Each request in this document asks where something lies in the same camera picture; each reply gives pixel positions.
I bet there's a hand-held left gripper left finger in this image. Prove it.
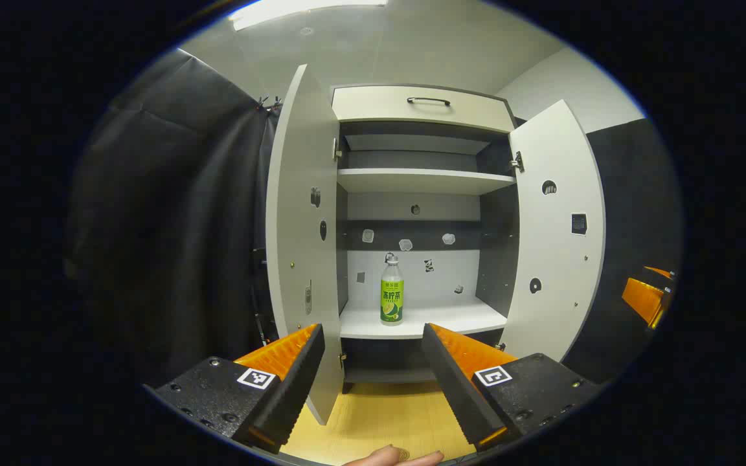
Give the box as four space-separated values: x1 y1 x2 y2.
145 322 326 455

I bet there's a white cabinet door camera sticker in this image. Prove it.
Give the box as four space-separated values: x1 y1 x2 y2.
266 63 348 427

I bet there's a black backdrop cloth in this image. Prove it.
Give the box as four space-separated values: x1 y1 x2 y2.
65 49 683 389

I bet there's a cream drawer front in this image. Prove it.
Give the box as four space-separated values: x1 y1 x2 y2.
332 85 516 133

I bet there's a white cabinet door headphone sticker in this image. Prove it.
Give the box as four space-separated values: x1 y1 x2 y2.
499 99 607 363

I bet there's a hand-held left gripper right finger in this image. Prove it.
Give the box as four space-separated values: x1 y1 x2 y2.
420 322 602 452

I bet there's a green label bottle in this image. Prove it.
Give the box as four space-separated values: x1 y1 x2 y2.
381 252 405 326

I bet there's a white grey cabinet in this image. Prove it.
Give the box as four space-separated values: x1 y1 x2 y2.
331 83 520 394

